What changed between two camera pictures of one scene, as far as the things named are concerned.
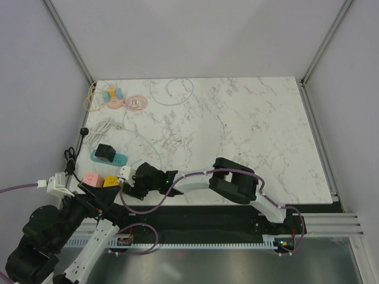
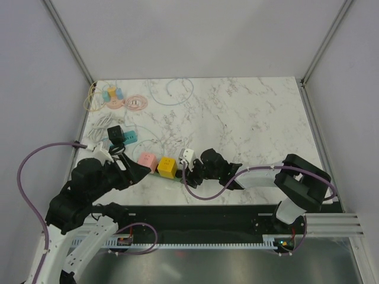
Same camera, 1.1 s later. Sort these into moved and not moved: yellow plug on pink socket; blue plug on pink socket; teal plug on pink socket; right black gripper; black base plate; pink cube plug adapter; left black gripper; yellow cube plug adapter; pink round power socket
Moved: yellow cube plug adapter; left black gripper; pink cube plug adapter; right black gripper
Not moved: teal plug on pink socket; pink round power socket; blue plug on pink socket; black base plate; yellow plug on pink socket
